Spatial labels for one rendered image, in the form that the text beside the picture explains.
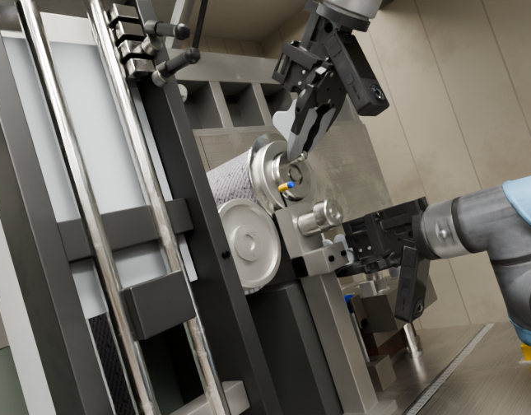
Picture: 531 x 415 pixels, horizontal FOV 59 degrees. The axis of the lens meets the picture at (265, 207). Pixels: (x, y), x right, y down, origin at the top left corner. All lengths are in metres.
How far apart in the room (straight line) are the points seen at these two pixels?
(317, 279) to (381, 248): 0.10
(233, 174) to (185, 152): 0.29
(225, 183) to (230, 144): 0.42
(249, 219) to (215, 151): 0.48
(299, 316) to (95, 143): 0.38
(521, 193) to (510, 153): 2.91
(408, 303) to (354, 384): 0.13
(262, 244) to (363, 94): 0.24
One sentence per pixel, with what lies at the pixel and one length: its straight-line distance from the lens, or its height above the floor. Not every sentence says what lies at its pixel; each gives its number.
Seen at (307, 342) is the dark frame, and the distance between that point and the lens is 0.67.
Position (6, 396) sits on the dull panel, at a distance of 0.81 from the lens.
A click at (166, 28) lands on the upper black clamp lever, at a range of 0.42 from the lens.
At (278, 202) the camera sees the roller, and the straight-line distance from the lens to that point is 0.67.
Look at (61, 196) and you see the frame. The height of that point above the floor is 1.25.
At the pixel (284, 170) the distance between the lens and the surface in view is 0.69.
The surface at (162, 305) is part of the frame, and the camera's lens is 0.37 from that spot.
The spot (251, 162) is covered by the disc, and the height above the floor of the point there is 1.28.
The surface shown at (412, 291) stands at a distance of 0.69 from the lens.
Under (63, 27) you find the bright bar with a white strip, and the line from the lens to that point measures 0.56.
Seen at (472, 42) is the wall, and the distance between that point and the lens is 3.61.
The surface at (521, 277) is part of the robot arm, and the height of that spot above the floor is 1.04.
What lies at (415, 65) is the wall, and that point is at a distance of 3.75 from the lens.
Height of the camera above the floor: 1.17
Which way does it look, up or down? 4 degrees up
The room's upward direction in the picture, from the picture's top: 18 degrees counter-clockwise
